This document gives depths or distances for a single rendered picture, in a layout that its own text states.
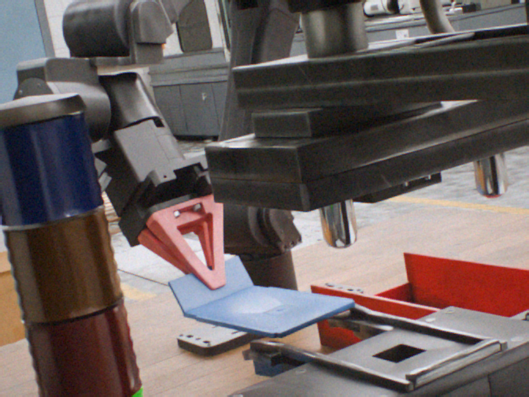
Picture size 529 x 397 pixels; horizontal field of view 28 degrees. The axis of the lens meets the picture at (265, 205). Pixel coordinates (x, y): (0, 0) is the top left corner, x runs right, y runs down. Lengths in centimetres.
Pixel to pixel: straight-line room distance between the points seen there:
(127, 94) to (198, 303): 19
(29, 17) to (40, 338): 1152
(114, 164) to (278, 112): 31
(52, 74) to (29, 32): 1101
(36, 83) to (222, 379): 31
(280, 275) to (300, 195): 50
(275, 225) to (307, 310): 25
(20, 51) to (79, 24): 1090
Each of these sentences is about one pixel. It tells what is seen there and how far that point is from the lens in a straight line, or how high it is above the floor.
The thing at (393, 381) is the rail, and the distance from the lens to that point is 63.
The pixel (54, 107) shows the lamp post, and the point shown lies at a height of 119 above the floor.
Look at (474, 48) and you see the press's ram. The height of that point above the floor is 118.
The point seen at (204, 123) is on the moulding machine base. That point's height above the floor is 22.
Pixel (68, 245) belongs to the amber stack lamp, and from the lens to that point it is 37.
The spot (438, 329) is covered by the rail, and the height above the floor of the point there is 99.
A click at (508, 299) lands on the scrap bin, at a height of 93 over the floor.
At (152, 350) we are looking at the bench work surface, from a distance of 109.
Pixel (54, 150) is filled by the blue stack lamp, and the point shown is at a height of 118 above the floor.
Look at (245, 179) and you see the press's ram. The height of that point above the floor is 112.
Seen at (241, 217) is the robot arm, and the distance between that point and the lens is 102.
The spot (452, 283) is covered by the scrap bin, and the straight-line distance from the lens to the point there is 101.
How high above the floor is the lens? 121
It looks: 10 degrees down
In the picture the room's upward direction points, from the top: 10 degrees counter-clockwise
